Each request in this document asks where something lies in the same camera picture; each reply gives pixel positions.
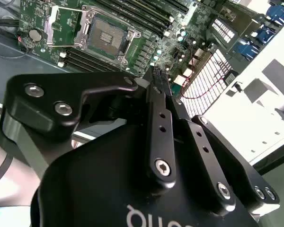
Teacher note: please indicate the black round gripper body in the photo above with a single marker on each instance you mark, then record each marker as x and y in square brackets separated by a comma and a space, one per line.
[97, 184]

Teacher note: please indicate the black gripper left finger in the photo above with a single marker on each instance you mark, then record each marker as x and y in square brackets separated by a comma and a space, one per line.
[159, 146]

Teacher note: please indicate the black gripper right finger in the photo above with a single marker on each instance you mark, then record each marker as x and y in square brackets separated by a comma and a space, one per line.
[213, 170]

